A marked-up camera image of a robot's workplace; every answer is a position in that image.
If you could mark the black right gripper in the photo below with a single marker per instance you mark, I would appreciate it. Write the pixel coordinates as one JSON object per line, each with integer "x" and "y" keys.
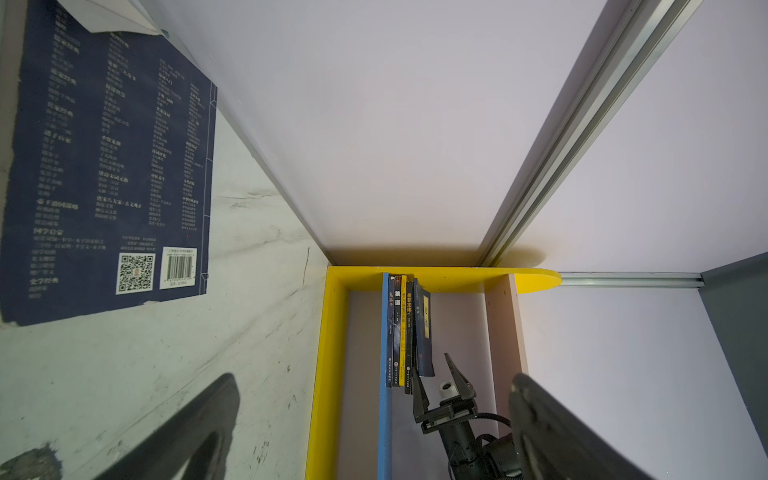
{"x": 469, "y": 456}

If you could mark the yellow pink blue bookshelf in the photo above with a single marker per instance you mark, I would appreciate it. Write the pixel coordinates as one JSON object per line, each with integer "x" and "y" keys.
{"x": 382, "y": 336}

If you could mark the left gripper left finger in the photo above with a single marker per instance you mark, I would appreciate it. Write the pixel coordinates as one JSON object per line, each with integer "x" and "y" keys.
{"x": 194, "y": 442}

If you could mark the blue file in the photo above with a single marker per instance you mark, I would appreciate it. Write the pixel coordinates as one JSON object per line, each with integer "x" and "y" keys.
{"x": 423, "y": 331}

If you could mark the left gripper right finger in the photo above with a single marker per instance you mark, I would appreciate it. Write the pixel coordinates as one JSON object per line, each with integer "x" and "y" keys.
{"x": 552, "y": 443}

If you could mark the dark old man cover book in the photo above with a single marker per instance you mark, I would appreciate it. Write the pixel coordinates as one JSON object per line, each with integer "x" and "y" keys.
{"x": 390, "y": 331}

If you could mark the dark blue file underneath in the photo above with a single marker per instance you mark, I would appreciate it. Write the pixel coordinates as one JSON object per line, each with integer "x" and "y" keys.
{"x": 107, "y": 146}

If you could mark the black wolf cover book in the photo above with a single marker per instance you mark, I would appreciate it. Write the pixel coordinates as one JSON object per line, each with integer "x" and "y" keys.
{"x": 396, "y": 330}

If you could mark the yellow cartoon cover book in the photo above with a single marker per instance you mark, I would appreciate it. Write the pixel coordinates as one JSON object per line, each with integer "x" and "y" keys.
{"x": 403, "y": 330}

